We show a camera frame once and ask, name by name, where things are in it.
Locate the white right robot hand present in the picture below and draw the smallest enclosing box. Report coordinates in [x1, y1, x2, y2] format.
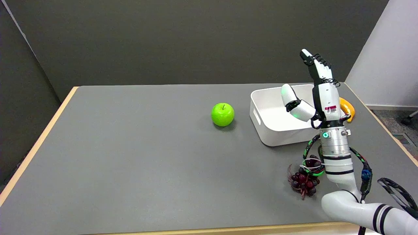
[281, 49, 347, 129]

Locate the green apple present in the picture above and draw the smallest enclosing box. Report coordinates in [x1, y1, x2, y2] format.
[211, 103, 235, 127]

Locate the yellow banana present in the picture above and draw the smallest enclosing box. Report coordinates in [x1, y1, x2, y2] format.
[339, 97, 356, 123]

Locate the white plastic bin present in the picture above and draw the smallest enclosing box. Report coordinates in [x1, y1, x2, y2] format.
[250, 84, 327, 147]

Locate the black chair caster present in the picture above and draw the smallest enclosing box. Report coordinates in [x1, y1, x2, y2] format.
[401, 110, 418, 125]

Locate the purple grape bunch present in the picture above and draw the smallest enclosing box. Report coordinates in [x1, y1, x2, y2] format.
[287, 155, 324, 200]

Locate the black floor vent grate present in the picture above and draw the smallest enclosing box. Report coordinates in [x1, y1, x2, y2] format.
[392, 133, 416, 146]

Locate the black green braided cable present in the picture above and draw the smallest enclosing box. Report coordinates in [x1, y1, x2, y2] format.
[302, 132, 373, 204]

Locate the black white striped cable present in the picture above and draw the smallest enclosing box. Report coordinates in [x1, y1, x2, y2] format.
[378, 178, 418, 212]

